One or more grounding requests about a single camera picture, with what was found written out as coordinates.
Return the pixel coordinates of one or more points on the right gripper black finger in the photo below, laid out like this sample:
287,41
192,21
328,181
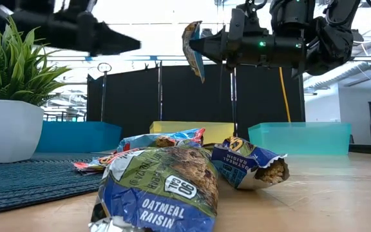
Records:
216,46

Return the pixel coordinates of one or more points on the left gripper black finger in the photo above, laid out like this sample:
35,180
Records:
111,42

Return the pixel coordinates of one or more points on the orange green wrapper granola bar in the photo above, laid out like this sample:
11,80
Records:
195,61

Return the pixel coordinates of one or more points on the blue wrapper granola bar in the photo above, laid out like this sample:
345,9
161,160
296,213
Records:
147,140

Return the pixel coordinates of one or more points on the oatmeal raisin granola bar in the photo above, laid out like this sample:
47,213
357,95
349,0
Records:
237,164
159,193

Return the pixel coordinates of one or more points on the red wrapper granola bar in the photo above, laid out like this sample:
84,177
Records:
90,166

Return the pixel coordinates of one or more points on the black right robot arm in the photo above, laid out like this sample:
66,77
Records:
333,42

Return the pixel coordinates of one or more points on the black round ceiling fixture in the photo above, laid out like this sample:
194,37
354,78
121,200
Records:
207,32

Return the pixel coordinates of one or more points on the yellow plastic bin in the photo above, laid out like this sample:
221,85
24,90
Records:
217,132

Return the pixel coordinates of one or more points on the teal plastic bin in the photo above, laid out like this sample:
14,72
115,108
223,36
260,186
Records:
301,138

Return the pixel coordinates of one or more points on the blue plastic bin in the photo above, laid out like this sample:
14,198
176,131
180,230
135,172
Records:
82,137

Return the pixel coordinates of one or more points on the green plant in white pot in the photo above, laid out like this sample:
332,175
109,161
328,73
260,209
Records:
8,129

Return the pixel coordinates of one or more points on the round dark blue woven mat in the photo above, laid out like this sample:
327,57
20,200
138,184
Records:
27,183

